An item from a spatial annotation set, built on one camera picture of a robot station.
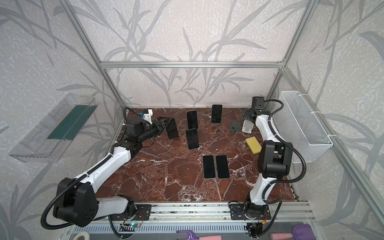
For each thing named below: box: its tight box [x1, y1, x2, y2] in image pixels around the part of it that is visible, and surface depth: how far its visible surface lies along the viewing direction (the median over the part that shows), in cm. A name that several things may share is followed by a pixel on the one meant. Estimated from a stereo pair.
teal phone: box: [216, 155, 230, 180], surface depth 91 cm
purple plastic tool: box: [176, 230, 222, 240], surface depth 68 cm
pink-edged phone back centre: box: [186, 110, 198, 130], surface depth 101 cm
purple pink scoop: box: [270, 224, 317, 240], surface depth 69 cm
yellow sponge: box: [245, 136, 262, 154], surface depth 101 cm
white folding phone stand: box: [241, 119, 254, 134], surface depth 106 cm
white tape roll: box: [72, 231, 91, 240], surface depth 69 cm
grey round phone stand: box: [229, 120, 241, 132], surface depth 109 cm
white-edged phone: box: [202, 155, 216, 180], surface depth 91 cm
